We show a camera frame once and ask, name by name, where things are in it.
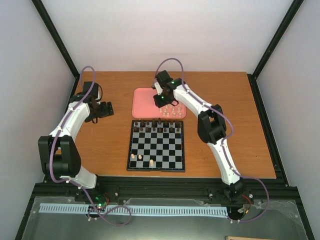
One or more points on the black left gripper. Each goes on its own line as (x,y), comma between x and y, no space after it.
(105,113)

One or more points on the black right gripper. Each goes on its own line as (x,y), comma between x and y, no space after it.
(160,104)

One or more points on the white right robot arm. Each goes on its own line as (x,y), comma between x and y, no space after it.
(211,127)

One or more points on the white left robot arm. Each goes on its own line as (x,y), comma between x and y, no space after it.
(58,153)

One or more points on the black white chess board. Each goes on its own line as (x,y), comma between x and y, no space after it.
(161,141)

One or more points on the pink plastic tray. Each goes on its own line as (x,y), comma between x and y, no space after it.
(143,106)

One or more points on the dark brown knight piece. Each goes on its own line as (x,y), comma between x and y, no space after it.
(142,123)

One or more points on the light blue cable duct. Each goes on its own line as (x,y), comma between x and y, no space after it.
(136,210)

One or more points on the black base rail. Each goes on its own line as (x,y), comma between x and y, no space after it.
(209,190)

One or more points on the black aluminium frame post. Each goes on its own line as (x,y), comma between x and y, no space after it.
(43,13)

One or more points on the black right frame post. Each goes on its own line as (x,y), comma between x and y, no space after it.
(279,33)

